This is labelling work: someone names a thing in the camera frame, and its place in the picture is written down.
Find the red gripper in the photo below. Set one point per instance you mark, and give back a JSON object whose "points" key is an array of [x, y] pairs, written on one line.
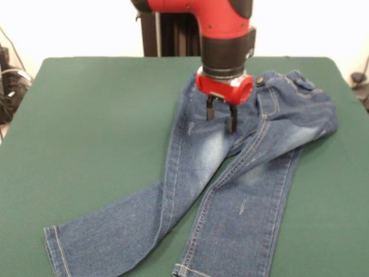
{"points": [[222, 89]]}

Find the blue denim jeans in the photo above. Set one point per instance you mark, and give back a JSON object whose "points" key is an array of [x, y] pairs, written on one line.
{"points": [[230, 202]]}

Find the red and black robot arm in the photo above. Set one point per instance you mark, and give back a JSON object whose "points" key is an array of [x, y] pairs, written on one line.
{"points": [[219, 17]]}

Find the dark green table cloth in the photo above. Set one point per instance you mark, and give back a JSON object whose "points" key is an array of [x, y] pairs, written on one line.
{"points": [[86, 144]]}

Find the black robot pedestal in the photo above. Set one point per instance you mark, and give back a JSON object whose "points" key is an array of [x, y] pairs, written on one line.
{"points": [[173, 37]]}

